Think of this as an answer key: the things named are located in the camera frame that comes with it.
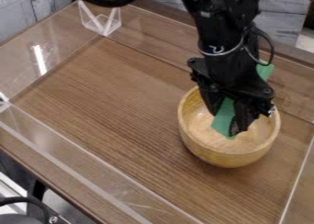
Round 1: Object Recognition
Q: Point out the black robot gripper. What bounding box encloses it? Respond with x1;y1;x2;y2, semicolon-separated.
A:
187;51;276;137

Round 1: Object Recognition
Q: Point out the green rectangular block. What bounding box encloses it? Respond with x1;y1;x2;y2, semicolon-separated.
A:
211;64;276;140

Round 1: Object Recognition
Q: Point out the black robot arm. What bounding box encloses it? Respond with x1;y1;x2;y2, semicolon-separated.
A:
181;0;276;137

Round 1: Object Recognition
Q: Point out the light wooden bowl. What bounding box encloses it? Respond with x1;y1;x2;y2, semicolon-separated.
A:
178;86;281;168

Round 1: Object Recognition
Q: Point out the black metal table leg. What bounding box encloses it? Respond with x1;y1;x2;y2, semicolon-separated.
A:
27;180;47;201

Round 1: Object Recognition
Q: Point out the clear acrylic tray wall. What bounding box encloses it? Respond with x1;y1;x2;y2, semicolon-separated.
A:
0;6;314;224

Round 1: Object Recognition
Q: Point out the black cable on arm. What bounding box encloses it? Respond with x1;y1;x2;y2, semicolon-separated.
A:
242;25;277;67

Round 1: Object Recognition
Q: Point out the black cable under table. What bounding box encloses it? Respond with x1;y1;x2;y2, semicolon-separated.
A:
0;196;52;224

